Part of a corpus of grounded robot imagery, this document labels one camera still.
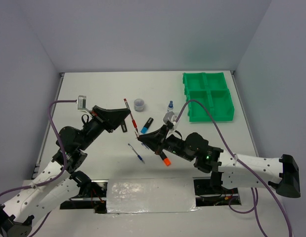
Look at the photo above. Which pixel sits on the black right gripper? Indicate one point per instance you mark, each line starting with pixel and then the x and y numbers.
pixel 154 140

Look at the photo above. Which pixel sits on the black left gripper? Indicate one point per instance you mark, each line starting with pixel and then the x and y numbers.
pixel 113 118

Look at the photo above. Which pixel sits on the blue gel pen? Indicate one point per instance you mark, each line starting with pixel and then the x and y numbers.
pixel 140 158

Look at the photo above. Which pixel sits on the red gel pen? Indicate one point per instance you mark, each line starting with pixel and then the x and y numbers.
pixel 132 118

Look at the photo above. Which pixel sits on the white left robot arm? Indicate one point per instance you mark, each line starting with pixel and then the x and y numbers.
pixel 61 179

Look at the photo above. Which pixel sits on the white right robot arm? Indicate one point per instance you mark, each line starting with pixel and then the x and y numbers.
pixel 228 171

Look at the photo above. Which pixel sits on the blue highlighter marker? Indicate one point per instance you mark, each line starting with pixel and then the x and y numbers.
pixel 147 125

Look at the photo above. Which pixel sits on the pink highlighter marker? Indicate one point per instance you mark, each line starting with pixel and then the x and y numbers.
pixel 124 127

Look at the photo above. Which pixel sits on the orange highlighter marker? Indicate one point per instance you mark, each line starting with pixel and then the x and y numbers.
pixel 165 159

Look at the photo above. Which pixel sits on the clear paper clip jar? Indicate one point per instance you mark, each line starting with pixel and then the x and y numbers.
pixel 139 105

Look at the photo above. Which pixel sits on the small clear spray bottle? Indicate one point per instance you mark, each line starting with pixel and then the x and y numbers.
pixel 170 107

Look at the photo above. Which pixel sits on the silver foil sheet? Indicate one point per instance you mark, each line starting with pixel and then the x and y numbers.
pixel 159 195

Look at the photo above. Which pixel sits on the green four-compartment bin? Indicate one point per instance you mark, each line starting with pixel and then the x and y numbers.
pixel 211 90

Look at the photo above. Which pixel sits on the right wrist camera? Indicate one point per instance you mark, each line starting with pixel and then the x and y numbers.
pixel 170 121

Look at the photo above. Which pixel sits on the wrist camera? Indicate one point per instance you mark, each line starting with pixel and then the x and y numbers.
pixel 170 121
pixel 81 104

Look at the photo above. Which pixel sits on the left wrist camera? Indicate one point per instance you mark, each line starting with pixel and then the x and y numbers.
pixel 81 104

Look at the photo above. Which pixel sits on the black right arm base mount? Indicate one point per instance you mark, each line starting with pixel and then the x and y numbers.
pixel 205 195

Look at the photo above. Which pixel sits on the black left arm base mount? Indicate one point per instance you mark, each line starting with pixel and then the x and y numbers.
pixel 93 197

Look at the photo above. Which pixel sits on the aluminium table edge rail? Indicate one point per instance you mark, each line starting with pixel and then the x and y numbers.
pixel 50 111

